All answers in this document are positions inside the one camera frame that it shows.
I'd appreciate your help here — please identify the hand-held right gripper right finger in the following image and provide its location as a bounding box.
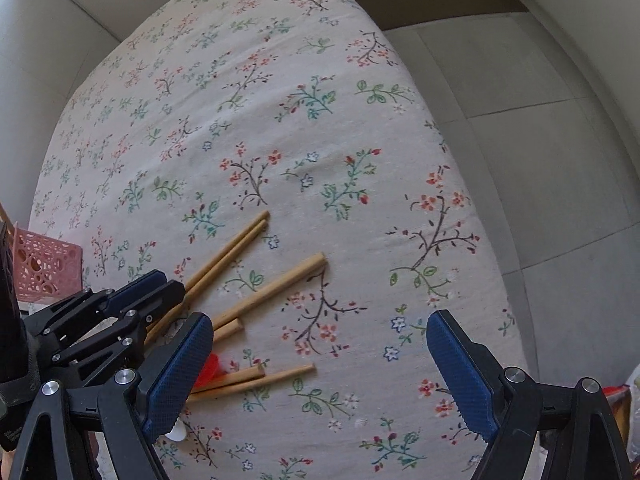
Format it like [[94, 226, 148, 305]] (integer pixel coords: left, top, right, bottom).
[[426, 310, 631, 480]]

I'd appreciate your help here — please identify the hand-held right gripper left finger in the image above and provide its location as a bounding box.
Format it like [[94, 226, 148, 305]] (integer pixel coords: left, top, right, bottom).
[[10, 312, 215, 480]]

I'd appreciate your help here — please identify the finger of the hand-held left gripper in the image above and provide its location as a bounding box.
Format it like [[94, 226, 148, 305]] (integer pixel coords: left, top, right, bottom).
[[24, 269, 169, 338], [47, 280, 187, 388]]

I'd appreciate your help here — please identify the red plastic spoon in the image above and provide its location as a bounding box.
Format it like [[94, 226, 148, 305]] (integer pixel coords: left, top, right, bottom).
[[192, 352, 222, 389]]

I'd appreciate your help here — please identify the wooden chopstick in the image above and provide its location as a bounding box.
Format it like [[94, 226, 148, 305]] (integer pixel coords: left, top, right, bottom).
[[212, 317, 246, 344], [190, 362, 266, 395], [144, 219, 271, 345], [210, 252, 329, 328], [184, 210, 271, 292], [186, 362, 318, 403]]

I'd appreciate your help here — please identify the pink perforated basket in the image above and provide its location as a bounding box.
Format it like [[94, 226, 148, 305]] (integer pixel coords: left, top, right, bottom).
[[12, 224, 84, 304]]

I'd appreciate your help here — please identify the colourful plastic bag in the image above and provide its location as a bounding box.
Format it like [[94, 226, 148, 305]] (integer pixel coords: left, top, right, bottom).
[[605, 365, 640, 463]]

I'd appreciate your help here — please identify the floral tablecloth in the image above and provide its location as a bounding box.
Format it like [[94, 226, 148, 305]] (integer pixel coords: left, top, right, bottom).
[[27, 0, 531, 480]]

